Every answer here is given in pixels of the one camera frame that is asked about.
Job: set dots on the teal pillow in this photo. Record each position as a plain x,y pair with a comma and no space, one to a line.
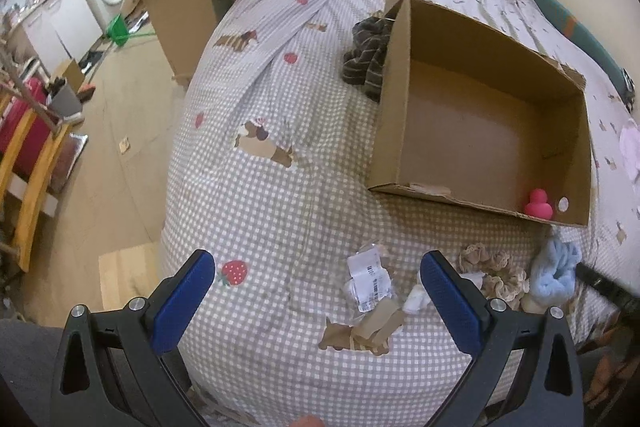
570,27

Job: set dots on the small white round pad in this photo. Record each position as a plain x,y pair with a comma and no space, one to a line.
564,203

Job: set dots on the pink rubber duck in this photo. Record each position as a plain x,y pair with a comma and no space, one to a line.
537,205

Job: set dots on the clear labelled plastic packet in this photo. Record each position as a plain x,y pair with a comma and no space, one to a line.
368,279

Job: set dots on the white cabinet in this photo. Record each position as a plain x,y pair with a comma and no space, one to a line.
60,24

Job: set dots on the dark striped cloth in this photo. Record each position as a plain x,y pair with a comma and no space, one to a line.
365,57

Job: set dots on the checked printed blanket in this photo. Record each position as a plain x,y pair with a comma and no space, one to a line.
280,167

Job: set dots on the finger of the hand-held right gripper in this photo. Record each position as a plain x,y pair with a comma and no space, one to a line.
602,284

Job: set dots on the small white cloth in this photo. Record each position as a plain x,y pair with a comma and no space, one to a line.
416,299

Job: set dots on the open cardboard box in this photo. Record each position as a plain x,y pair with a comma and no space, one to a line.
480,127

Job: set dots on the light blue fluffy sock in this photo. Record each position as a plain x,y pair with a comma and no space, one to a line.
552,269

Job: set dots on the grey bin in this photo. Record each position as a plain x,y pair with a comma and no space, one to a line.
62,99

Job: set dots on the green dustpan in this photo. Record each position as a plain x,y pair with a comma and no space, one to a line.
120,29

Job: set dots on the tall cardboard box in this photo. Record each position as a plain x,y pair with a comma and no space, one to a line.
182,22

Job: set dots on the red suitcase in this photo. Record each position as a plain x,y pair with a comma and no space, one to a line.
20,119

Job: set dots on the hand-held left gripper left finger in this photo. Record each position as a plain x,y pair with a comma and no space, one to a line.
182,302

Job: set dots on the yellow wooden chair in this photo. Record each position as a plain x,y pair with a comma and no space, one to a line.
30,187

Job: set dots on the beige lace scrunchie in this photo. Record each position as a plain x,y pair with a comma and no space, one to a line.
492,269

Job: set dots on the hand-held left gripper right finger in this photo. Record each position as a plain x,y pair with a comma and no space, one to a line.
450,307

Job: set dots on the person's grey clothing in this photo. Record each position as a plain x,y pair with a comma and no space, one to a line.
27,372

